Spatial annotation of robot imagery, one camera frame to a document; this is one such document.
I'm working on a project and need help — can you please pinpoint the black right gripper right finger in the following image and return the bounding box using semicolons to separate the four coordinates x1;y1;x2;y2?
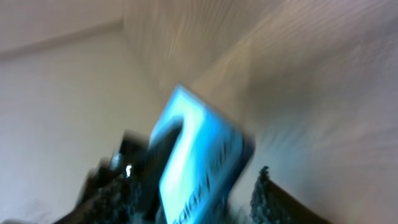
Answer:
250;166;329;224

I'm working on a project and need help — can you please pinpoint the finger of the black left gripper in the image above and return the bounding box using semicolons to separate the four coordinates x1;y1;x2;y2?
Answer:
118;118;183;223

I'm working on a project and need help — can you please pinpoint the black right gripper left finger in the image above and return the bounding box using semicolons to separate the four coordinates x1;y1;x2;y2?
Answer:
54;176;141;224

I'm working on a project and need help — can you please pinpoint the blue Galaxy smartphone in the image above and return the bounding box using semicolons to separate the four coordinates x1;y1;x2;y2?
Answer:
150;84;255;224

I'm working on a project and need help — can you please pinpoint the brown cardboard backdrop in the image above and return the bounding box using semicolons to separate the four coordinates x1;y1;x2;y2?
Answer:
0;0;162;224

